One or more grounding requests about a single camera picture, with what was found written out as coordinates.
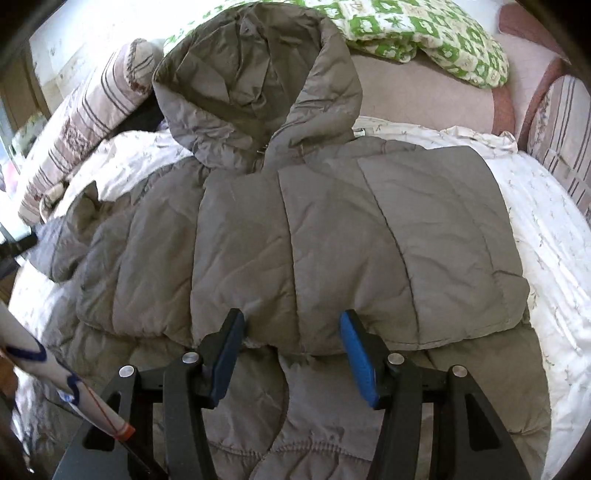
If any grey-brown hooded puffer jacket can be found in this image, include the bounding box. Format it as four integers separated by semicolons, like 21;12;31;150
46;0;552;480

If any flat striped floral pillow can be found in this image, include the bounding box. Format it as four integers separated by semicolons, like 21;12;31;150
526;74;591;213

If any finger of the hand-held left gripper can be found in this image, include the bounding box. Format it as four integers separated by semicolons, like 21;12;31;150
0;233;38;267

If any pink padded cushion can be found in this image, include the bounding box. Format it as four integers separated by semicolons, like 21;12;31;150
348;0;575;139

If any white leaf-print quilt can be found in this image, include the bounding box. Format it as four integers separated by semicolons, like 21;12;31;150
9;115;591;480

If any green checked blanket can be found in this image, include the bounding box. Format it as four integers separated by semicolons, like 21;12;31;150
161;0;509;89

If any small floral pillow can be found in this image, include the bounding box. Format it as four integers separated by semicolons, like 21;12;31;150
11;113;47;153

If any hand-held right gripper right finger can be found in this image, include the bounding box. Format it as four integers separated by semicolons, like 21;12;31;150
339;309;539;480

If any white tube with blue print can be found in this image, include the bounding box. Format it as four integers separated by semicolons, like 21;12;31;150
0;302;136;439

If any long striped floral pillow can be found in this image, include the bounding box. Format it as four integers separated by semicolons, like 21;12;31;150
18;39;164;227

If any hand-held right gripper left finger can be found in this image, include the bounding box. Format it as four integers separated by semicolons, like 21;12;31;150
51;308;245;480

